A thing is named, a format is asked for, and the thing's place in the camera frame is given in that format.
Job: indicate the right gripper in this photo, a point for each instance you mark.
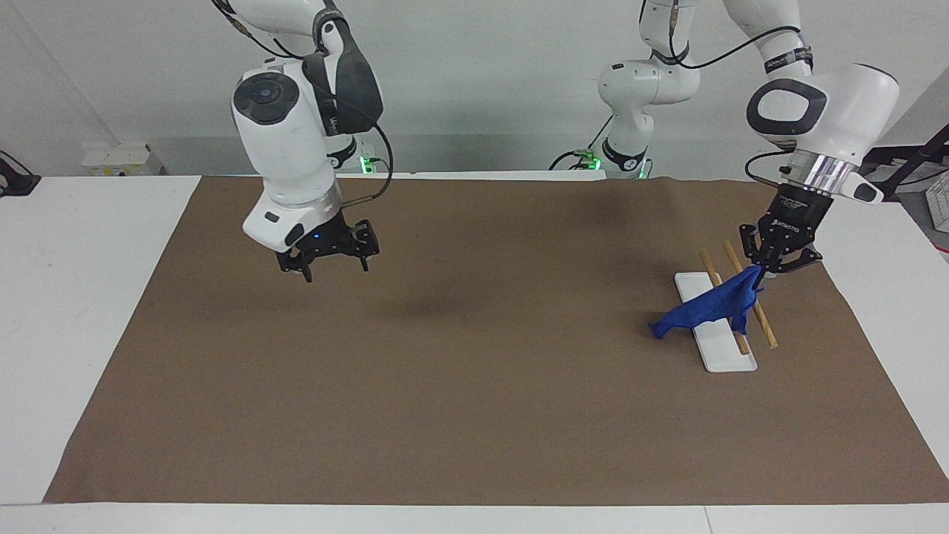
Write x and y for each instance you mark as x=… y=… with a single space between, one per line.
x=326 y=239

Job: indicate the black stand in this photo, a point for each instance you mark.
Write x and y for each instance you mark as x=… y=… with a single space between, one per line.
x=18 y=182
x=916 y=152

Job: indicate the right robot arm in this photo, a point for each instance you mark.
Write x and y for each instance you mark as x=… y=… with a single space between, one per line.
x=285 y=156

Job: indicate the white socket box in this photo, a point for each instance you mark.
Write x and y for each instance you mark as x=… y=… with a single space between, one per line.
x=117 y=158

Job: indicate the white rectangular tray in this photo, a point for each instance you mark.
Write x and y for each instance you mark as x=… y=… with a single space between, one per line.
x=718 y=345

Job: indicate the blue towel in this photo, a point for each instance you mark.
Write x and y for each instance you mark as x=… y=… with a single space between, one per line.
x=708 y=308

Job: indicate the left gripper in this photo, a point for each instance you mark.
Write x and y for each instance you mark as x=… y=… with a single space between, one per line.
x=795 y=219

